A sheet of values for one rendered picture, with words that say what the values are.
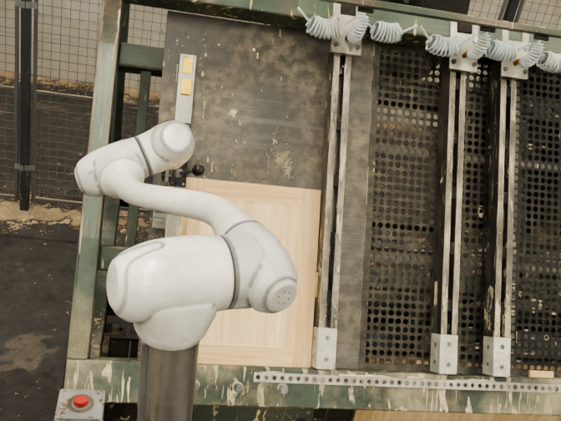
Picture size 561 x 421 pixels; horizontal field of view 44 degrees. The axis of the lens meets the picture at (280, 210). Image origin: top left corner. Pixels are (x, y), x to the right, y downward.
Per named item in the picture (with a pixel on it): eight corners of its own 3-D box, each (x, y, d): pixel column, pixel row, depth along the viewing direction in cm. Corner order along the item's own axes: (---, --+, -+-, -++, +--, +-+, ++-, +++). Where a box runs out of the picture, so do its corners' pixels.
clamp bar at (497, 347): (477, 372, 229) (516, 383, 206) (487, 32, 243) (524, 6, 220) (503, 374, 231) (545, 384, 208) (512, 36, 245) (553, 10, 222)
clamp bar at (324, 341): (304, 366, 217) (325, 376, 194) (325, 7, 231) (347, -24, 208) (334, 367, 219) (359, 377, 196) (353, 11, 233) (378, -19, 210)
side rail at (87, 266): (69, 355, 208) (66, 358, 197) (103, 7, 221) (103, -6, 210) (89, 356, 209) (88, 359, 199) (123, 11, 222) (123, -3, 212)
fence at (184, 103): (154, 360, 207) (154, 362, 203) (179, 57, 219) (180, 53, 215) (170, 361, 208) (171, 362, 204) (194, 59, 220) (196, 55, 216)
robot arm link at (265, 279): (276, 212, 130) (209, 216, 124) (320, 263, 116) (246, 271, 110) (265, 271, 136) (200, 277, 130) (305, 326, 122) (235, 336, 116)
